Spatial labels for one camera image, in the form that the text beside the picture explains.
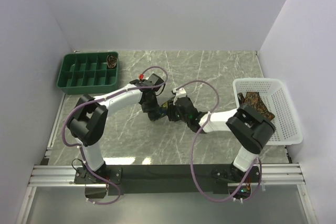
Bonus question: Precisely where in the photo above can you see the blue floral yellow tie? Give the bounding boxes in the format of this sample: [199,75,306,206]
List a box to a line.
[159,100,175,119]

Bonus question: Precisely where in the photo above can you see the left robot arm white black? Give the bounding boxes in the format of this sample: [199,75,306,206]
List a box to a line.
[66,73,165,183]

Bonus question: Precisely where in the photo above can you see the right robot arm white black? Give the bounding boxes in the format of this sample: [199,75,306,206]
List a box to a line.
[162,97,276,182]

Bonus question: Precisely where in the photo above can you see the rolled dark tie in tray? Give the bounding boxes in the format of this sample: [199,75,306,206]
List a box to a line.
[106,54,118,69]

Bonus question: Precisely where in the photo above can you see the dark key-pattern tie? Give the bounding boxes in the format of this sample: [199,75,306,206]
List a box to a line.
[237,92,275,121]

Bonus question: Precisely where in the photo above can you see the green compartment tray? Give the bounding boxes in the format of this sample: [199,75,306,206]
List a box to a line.
[57,51,120,95]

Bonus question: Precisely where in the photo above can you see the black base bar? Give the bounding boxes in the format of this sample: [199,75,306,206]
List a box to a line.
[73,165,263,196]

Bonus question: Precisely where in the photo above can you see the white plastic basket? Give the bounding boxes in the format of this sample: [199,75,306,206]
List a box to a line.
[233,78,303,145]

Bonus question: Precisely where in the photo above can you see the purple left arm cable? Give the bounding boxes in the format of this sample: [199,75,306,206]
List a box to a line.
[62,66,169,206]

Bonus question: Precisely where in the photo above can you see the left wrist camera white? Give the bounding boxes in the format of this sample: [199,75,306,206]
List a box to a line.
[130,74,148,85]

